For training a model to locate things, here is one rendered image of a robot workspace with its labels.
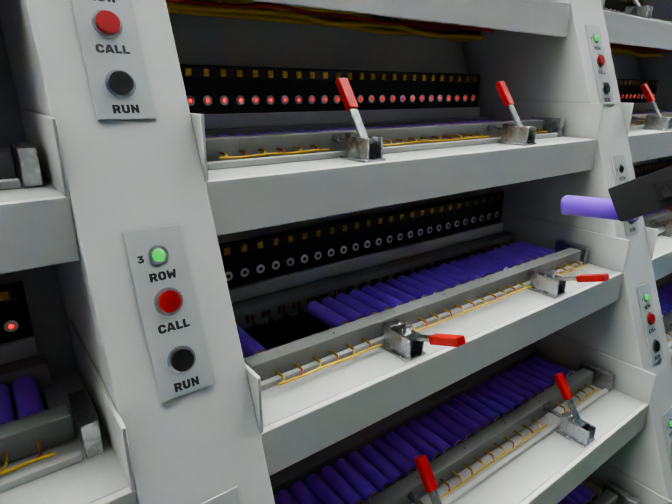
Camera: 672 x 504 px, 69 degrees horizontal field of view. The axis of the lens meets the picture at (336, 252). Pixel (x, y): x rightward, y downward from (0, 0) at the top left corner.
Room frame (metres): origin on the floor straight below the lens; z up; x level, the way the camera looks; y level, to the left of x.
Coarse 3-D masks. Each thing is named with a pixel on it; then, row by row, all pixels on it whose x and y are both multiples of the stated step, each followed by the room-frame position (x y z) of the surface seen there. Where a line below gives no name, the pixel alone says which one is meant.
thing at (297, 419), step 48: (432, 240) 0.74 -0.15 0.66; (528, 240) 0.84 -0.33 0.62; (576, 240) 0.77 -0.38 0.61; (624, 240) 0.71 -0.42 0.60; (240, 288) 0.56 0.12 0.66; (576, 288) 0.66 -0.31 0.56; (480, 336) 0.53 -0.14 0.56; (528, 336) 0.60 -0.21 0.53; (288, 384) 0.44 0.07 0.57; (336, 384) 0.44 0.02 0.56; (384, 384) 0.45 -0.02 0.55; (432, 384) 0.50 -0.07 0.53; (288, 432) 0.40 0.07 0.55; (336, 432) 0.43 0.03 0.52
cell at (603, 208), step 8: (568, 200) 0.45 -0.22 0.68; (576, 200) 0.45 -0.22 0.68; (584, 200) 0.44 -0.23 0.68; (592, 200) 0.44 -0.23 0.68; (600, 200) 0.43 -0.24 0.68; (608, 200) 0.43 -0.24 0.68; (560, 208) 0.46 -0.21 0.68; (568, 208) 0.45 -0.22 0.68; (576, 208) 0.44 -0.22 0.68; (584, 208) 0.44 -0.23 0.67; (592, 208) 0.43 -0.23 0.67; (600, 208) 0.43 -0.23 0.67; (608, 208) 0.42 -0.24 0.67; (584, 216) 0.45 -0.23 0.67; (592, 216) 0.44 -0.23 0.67; (600, 216) 0.43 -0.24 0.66; (608, 216) 0.42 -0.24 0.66; (616, 216) 0.42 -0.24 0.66
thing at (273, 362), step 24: (528, 264) 0.68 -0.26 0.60; (552, 264) 0.70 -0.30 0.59; (456, 288) 0.60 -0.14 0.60; (480, 288) 0.61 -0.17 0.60; (504, 288) 0.64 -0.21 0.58; (384, 312) 0.53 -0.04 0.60; (408, 312) 0.54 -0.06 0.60; (432, 312) 0.56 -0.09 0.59; (312, 336) 0.48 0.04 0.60; (336, 336) 0.48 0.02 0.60; (360, 336) 0.50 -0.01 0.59; (264, 360) 0.44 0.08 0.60; (288, 360) 0.45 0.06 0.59; (312, 360) 0.47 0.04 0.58; (336, 360) 0.47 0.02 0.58
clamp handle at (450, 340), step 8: (408, 328) 0.49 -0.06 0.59; (408, 336) 0.48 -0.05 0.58; (416, 336) 0.48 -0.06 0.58; (424, 336) 0.47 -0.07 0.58; (432, 336) 0.46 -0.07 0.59; (440, 336) 0.45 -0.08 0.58; (448, 336) 0.44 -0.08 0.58; (456, 336) 0.44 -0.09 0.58; (432, 344) 0.46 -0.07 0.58; (440, 344) 0.45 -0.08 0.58; (448, 344) 0.44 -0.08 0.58; (456, 344) 0.43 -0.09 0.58
